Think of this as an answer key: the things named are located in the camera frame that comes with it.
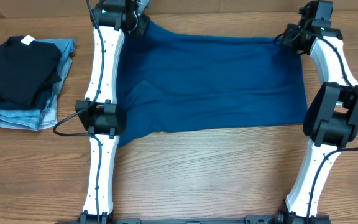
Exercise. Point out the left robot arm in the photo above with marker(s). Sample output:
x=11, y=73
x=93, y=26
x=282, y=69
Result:
x=99, y=113

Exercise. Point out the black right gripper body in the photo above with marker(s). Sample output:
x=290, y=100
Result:
x=293, y=38

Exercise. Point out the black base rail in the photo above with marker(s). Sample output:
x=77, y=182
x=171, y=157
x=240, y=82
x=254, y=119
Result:
x=191, y=221

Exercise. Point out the blue polo shirt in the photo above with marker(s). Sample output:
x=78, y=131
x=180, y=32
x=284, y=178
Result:
x=176, y=82

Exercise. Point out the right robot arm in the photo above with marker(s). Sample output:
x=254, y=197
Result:
x=331, y=121

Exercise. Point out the folded dark blue garment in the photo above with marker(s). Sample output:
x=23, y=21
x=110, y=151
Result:
x=39, y=100

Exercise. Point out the folded black shirt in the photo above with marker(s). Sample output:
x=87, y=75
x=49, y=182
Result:
x=24, y=67

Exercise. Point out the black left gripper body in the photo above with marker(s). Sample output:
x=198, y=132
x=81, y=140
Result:
x=142, y=25

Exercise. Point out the folded light blue jeans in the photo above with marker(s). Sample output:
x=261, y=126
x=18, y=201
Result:
x=39, y=119

